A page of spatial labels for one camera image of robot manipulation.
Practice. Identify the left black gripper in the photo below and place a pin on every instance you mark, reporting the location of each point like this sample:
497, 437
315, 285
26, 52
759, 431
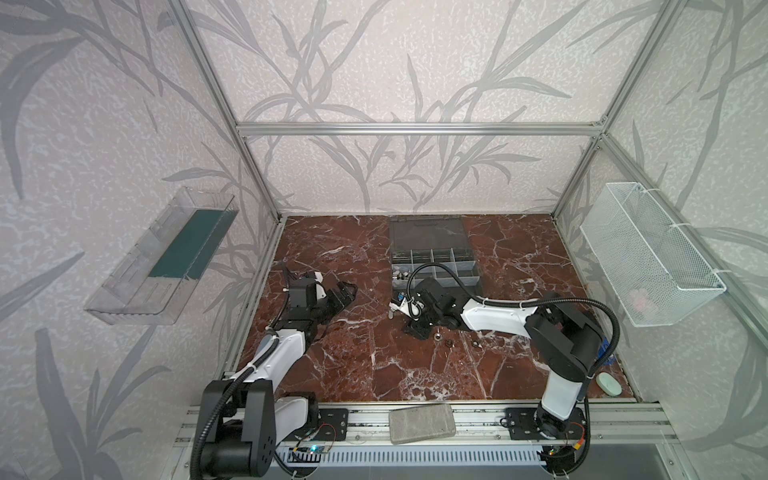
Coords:
330, 295

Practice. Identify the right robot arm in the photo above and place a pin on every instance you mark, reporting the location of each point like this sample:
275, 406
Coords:
574, 336

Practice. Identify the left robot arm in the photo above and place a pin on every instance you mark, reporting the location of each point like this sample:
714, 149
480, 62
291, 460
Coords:
240, 421

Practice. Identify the clear compartment organizer box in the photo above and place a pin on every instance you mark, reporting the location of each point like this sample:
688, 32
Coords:
417, 240

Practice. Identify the grey stone block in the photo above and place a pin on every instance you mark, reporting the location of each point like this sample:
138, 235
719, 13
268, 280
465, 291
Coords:
420, 423

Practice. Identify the green mat on shelf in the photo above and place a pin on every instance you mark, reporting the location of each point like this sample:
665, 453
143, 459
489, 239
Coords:
193, 247

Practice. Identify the white ventilation grille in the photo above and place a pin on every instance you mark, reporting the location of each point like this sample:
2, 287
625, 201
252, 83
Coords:
415, 456

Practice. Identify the blue stapler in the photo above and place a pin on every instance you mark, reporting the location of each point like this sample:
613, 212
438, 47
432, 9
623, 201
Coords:
610, 360

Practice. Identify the pale green soap bar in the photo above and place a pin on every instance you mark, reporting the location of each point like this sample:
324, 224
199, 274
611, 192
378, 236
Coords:
609, 385

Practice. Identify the pink object in basket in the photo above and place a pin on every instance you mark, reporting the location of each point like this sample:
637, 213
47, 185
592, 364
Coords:
642, 303

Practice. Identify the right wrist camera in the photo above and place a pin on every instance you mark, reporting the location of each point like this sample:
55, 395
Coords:
406, 306

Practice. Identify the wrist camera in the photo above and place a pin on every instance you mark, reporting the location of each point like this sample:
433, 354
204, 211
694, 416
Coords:
315, 280
406, 306

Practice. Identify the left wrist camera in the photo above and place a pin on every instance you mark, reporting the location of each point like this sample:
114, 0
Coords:
315, 280

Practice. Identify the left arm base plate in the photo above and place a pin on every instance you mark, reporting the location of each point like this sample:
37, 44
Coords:
331, 425

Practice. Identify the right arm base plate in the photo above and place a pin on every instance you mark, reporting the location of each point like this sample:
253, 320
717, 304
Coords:
521, 423

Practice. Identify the clear acrylic wall shelf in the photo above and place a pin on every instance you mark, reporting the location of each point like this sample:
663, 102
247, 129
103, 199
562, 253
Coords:
156, 279

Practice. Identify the white wire mesh basket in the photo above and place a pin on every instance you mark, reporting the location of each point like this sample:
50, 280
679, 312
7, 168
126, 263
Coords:
639, 245

